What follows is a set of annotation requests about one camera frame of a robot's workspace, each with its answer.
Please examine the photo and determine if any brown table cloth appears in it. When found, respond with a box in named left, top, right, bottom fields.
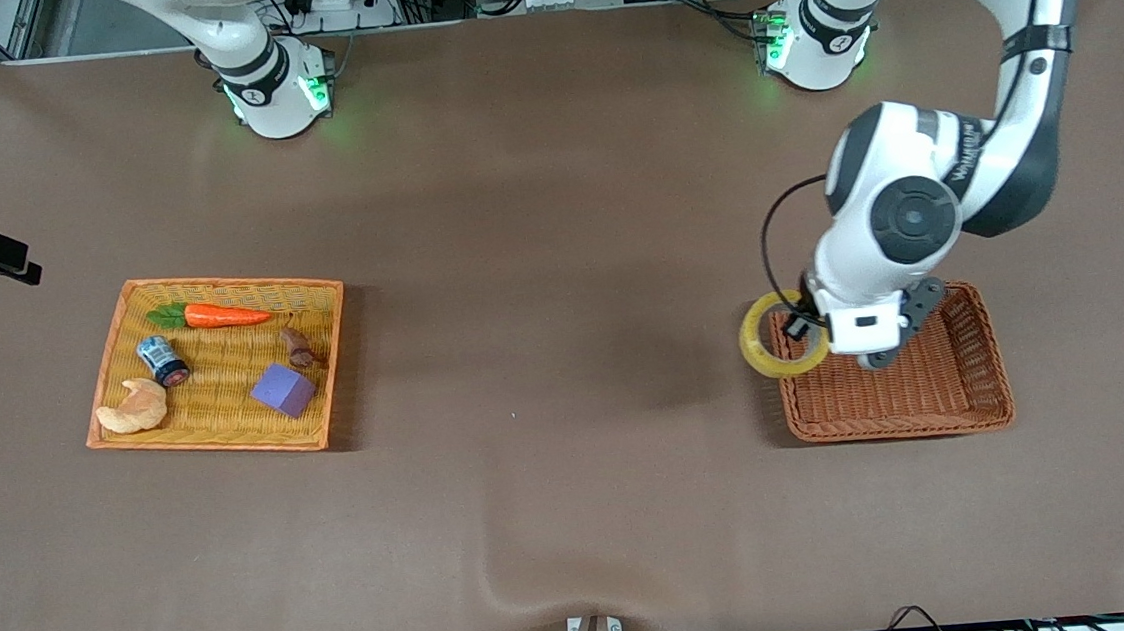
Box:
left=0, top=0, right=1124, bottom=631

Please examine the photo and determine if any brown toy sweet potato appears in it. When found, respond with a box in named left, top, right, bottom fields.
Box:
left=279, top=322, right=328, bottom=371

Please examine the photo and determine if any yellow wicker basket orange rim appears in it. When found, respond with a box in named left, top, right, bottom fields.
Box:
left=73, top=263, right=358, bottom=470

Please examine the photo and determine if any white power strip with plugs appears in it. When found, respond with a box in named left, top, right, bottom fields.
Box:
left=281, top=0, right=400, bottom=35

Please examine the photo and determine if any brown wicker basket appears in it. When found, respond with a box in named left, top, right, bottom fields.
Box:
left=767, top=272, right=1018, bottom=450

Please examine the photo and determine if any purple foam block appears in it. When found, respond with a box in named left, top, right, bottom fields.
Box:
left=248, top=360, right=320, bottom=423

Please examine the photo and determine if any toy croissant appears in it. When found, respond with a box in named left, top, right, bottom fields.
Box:
left=93, top=376, right=171, bottom=437

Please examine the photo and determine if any small blue labelled can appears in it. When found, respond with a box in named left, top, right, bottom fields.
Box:
left=134, top=331, right=193, bottom=392

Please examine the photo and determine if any yellow tape roll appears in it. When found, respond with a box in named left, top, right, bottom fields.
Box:
left=735, top=285, right=836, bottom=383

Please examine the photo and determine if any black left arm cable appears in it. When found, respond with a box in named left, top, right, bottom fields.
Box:
left=755, top=172, right=841, bottom=325

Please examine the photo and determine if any toy carrot with green leaves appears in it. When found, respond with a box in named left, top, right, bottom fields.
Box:
left=146, top=294, right=276, bottom=336

